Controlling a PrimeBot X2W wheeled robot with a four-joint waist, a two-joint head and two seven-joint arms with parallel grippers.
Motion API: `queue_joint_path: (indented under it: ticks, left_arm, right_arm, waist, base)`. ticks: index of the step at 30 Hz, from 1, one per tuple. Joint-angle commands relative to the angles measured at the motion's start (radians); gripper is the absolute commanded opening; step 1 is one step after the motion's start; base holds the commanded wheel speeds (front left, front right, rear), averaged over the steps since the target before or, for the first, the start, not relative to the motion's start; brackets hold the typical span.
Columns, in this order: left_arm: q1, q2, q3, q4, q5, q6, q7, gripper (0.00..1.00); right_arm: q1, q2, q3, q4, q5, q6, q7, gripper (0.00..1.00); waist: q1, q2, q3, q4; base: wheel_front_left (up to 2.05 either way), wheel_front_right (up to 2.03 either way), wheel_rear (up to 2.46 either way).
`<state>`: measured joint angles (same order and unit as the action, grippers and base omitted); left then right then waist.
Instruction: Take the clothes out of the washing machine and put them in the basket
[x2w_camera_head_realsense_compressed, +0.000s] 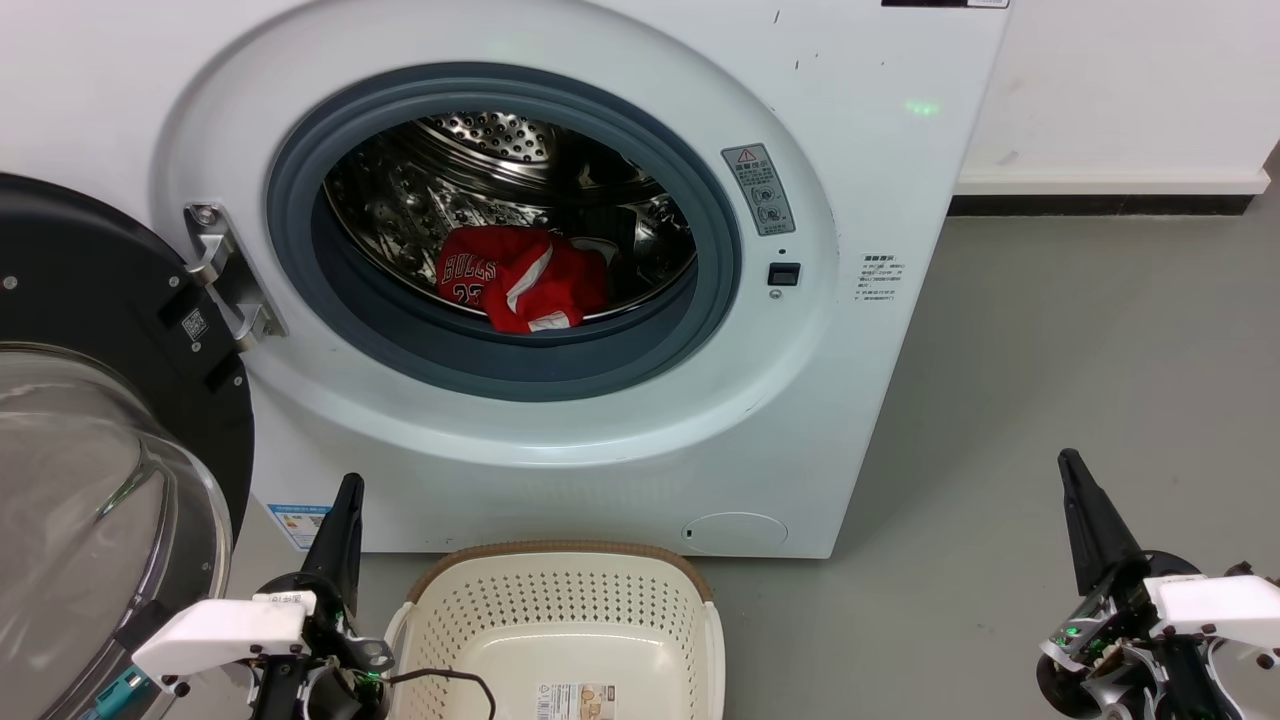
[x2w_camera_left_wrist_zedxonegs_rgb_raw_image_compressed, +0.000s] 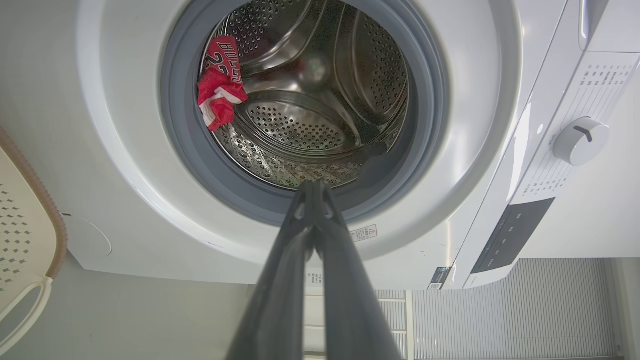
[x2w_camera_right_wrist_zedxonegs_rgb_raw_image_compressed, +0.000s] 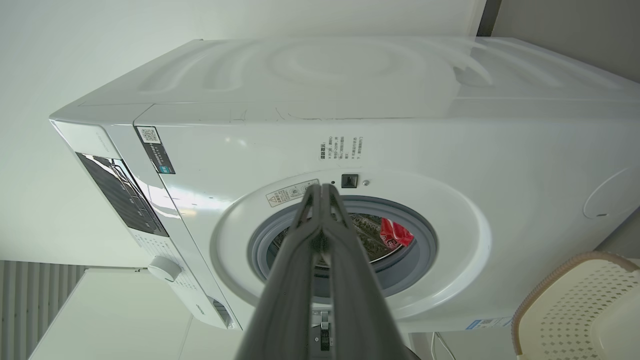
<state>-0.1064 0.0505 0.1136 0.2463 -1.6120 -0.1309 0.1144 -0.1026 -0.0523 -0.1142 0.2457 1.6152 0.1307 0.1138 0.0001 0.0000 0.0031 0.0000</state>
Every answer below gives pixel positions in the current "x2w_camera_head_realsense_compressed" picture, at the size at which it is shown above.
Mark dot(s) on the black door latch socket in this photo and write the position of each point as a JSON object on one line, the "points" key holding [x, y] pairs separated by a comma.
{"points": [[784, 274]]}

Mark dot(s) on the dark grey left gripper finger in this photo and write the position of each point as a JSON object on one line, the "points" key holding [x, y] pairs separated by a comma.
{"points": [[337, 545]]}

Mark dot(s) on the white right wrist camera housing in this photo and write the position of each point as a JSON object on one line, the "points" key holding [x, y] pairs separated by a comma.
{"points": [[1215, 606]]}

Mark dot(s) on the QR code sticker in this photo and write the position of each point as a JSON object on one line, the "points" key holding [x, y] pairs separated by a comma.
{"points": [[195, 324]]}

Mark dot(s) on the printed product label sticker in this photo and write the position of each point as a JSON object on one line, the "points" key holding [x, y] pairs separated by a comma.
{"points": [[574, 702]]}

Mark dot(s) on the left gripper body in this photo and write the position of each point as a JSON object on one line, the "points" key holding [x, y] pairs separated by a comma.
{"points": [[335, 665]]}

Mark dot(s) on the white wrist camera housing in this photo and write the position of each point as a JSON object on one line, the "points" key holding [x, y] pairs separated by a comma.
{"points": [[1215, 606], [222, 634]]}

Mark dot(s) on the round filter cover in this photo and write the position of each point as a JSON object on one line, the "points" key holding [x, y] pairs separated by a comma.
{"points": [[735, 532]]}

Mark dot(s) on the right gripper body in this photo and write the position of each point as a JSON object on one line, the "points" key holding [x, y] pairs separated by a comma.
{"points": [[1115, 650]]}

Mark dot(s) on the white front-load washing machine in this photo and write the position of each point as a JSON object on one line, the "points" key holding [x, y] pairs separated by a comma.
{"points": [[880, 150]]}

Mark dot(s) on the grey warning sticker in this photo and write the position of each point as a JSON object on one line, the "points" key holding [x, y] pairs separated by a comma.
{"points": [[759, 190]]}

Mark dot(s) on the red Bulls basketball jersey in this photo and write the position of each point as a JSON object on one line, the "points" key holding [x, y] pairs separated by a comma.
{"points": [[520, 275]]}

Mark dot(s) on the blue and white energy label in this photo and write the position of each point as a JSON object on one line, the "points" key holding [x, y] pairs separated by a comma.
{"points": [[298, 522]]}

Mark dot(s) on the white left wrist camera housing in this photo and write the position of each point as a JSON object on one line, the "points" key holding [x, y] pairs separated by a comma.
{"points": [[222, 634]]}

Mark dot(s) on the cream perforated laundry basket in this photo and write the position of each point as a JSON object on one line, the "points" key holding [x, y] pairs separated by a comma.
{"points": [[560, 620]]}

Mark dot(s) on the silver metal door hinge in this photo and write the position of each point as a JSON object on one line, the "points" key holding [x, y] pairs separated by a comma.
{"points": [[228, 280]]}

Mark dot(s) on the grey rubber door gasket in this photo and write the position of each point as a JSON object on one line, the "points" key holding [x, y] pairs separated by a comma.
{"points": [[500, 370]]}

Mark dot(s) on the white and black baseboard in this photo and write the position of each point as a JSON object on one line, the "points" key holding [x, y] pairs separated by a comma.
{"points": [[1105, 192]]}

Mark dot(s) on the black round washer door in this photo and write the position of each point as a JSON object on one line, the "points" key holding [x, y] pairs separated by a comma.
{"points": [[90, 300]]}

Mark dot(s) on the stainless steel washing machine drum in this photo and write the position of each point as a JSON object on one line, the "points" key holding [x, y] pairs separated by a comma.
{"points": [[420, 190]]}

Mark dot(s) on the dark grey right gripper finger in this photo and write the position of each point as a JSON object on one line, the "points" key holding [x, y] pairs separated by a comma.
{"points": [[1097, 530]]}

